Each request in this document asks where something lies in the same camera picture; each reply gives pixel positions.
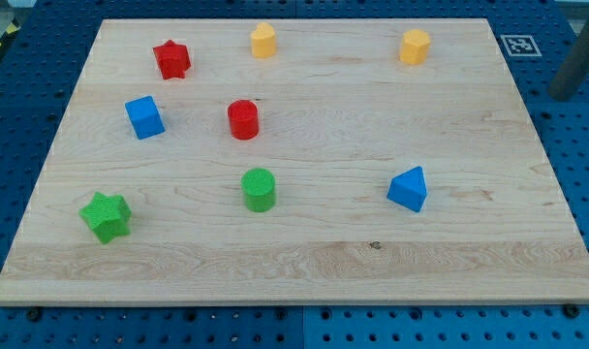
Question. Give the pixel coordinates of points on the red star block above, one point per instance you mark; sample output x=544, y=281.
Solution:
x=173, y=60

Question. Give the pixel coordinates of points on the wooden board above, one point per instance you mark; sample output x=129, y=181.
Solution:
x=340, y=116

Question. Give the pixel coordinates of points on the red cylinder block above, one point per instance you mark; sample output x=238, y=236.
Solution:
x=243, y=118

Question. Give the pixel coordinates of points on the white fiducial marker tag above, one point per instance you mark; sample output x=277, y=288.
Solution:
x=518, y=45

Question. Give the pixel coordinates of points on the blue triangle block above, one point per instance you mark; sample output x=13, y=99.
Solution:
x=408, y=189

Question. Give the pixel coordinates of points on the green cylinder block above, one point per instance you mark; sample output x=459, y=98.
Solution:
x=258, y=188

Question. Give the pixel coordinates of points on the green star block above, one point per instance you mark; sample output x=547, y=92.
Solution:
x=107, y=217

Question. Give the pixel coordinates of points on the blue cube block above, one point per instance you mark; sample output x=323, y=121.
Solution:
x=145, y=117

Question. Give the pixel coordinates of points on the yellow heart block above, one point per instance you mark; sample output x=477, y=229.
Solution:
x=263, y=40

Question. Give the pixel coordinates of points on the yellow hexagon block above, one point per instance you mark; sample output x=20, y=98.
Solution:
x=414, y=47

